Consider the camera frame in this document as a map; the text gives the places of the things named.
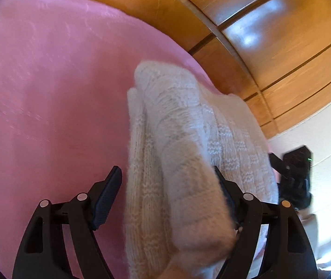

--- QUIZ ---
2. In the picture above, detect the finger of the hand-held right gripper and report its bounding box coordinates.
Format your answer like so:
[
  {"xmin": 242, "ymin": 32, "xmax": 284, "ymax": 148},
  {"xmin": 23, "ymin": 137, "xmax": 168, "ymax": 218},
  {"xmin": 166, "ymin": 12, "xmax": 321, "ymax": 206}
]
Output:
[{"xmin": 268, "ymin": 152, "xmax": 290, "ymax": 181}]

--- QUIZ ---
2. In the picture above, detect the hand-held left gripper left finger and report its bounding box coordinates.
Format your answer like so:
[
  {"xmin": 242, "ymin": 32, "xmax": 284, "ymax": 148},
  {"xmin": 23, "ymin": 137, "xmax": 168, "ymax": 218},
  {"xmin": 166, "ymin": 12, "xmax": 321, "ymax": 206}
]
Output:
[{"xmin": 12, "ymin": 166, "xmax": 122, "ymax": 279}]

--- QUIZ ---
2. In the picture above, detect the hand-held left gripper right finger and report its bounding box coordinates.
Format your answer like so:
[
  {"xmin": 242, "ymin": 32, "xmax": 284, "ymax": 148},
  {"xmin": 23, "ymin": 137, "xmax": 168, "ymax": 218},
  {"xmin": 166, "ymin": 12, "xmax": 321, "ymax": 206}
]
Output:
[{"xmin": 214, "ymin": 166, "xmax": 319, "ymax": 279}]

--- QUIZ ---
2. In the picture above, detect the white knitted sweater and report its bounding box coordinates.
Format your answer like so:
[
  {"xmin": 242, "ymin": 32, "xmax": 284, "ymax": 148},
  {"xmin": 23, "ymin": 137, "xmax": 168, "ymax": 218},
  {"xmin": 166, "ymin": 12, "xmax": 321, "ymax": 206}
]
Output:
[{"xmin": 126, "ymin": 60, "xmax": 280, "ymax": 279}]

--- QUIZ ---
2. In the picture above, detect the pink bedspread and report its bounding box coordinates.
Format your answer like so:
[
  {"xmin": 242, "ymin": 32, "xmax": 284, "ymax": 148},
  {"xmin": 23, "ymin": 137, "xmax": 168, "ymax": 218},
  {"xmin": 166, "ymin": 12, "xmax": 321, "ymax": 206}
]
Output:
[{"xmin": 0, "ymin": 0, "xmax": 272, "ymax": 279}]

